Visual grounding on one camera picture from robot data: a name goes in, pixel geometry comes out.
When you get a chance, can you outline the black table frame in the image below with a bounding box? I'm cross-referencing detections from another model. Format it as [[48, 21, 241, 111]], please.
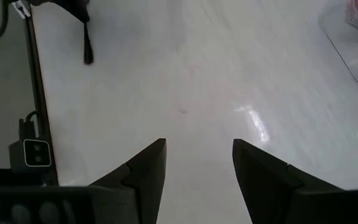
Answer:
[[22, 14, 60, 187]]

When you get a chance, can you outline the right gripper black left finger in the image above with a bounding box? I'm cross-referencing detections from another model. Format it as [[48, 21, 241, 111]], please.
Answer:
[[87, 138, 167, 224]]

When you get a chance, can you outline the black camera cable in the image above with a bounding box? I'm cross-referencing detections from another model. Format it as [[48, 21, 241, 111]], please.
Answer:
[[17, 110, 40, 141]]

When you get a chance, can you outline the clear plastic bin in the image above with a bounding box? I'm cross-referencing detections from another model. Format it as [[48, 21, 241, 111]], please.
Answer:
[[318, 0, 358, 91]]

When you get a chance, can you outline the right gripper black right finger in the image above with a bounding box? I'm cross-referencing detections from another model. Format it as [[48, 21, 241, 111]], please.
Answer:
[[231, 138, 341, 224]]

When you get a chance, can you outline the black-handled metal fork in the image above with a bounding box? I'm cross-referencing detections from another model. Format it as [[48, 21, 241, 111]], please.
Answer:
[[82, 20, 95, 65]]

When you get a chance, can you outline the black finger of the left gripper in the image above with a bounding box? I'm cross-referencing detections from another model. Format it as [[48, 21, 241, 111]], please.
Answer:
[[31, 0, 85, 22], [70, 0, 91, 22]]

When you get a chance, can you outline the grey table-level camera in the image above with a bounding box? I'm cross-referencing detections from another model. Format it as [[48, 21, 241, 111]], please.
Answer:
[[9, 138, 53, 171]]

